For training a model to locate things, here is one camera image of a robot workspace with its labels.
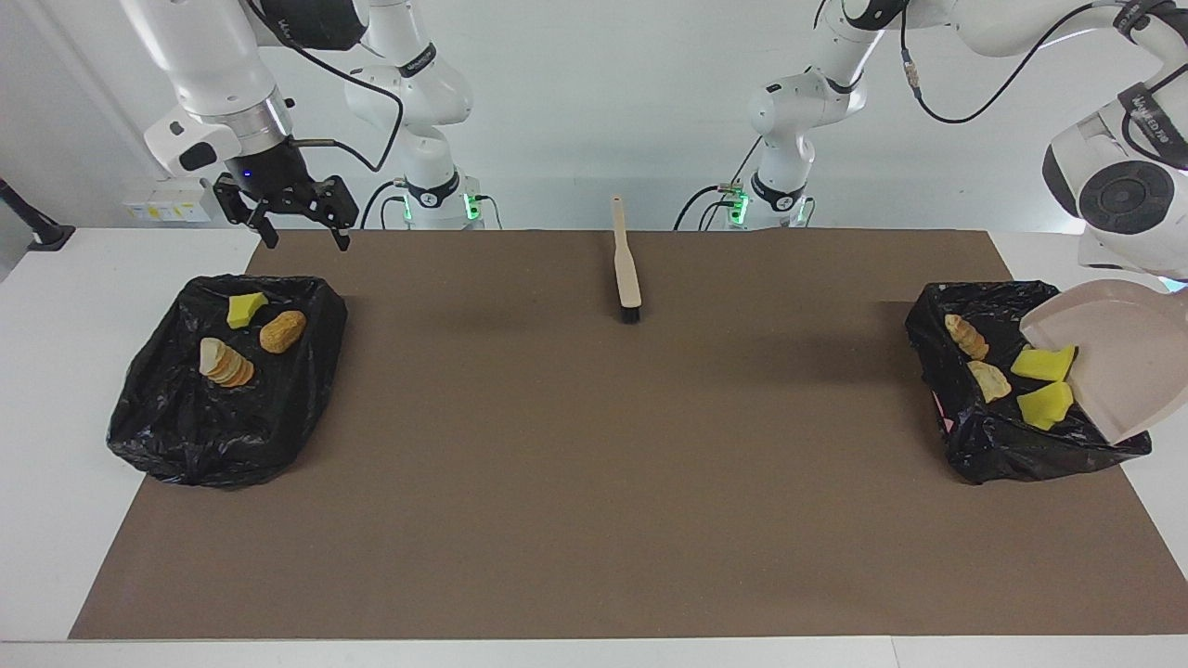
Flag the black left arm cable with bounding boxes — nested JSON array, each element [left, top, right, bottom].
[[898, 0, 1188, 126]]

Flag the black bag lined bin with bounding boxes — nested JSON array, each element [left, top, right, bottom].
[[107, 274, 349, 490]]

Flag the brown table mat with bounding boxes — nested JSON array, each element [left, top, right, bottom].
[[70, 229, 1188, 641]]

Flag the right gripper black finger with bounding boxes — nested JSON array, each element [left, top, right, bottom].
[[213, 174, 281, 250], [297, 174, 361, 252]]

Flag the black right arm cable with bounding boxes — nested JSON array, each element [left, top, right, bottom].
[[241, 0, 406, 174]]

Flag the black left base cable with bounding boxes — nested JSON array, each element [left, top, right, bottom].
[[675, 183, 748, 230]]

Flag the brown oval bread roll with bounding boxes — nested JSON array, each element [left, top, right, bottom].
[[259, 310, 307, 355]]

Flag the pale pastry piece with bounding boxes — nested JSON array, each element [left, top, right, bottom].
[[967, 360, 1013, 404]]

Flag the small striped croissant piece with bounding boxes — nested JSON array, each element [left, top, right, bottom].
[[944, 314, 990, 362]]

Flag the black base cable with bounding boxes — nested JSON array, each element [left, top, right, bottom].
[[360, 181, 409, 230], [675, 183, 748, 230]]

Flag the pink bin with black bag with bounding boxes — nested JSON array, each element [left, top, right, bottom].
[[905, 280, 1154, 485]]

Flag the large striped bread piece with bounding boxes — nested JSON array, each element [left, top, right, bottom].
[[199, 337, 255, 389]]

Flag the black stand foot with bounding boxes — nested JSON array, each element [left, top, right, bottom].
[[0, 176, 75, 251]]

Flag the beige brush black bristles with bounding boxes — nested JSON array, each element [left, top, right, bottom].
[[611, 195, 643, 324]]

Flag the black right base cable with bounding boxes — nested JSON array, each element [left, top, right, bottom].
[[360, 181, 409, 230]]

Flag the yellow sponge piece rectangular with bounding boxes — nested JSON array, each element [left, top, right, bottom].
[[1010, 345, 1078, 383]]

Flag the white wall socket box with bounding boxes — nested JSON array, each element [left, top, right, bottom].
[[123, 181, 224, 224]]

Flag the small yellow sponge wedge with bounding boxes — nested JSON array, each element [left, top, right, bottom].
[[226, 292, 270, 330]]

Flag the beige plastic dustpan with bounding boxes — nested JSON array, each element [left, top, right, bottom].
[[1019, 278, 1188, 446]]

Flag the yellow sponge piece wavy edge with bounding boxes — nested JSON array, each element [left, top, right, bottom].
[[1016, 382, 1075, 430]]

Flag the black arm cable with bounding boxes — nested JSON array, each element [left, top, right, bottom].
[[898, 0, 1188, 126], [241, 0, 406, 174]]

